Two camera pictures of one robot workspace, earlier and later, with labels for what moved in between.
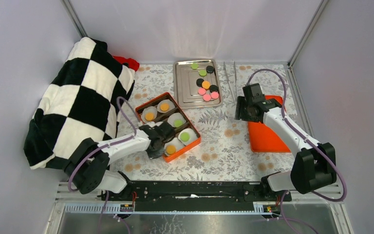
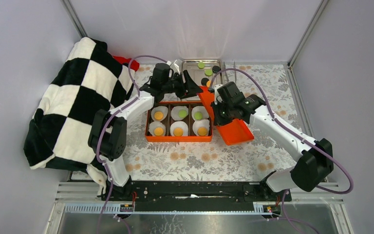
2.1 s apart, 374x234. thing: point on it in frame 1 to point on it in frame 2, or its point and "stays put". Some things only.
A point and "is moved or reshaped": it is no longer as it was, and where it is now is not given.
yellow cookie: [170, 149] to [202, 131]
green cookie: [185, 137] to [197, 115]
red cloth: [132, 64] stays put
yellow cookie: [164, 107] is moved or reshaped
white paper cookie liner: [187, 135] to [199, 113]
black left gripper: [153, 155] to [193, 87]
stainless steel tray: [196, 83] is moved or reshaped
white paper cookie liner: [176, 120] to [175, 112]
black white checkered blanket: [82, 102] stays put
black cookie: [210, 69] to [216, 68]
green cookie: [178, 123] to [182, 113]
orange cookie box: [163, 109] is moved or reshaped
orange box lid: [266, 138] to [234, 132]
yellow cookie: [149, 116] to [158, 115]
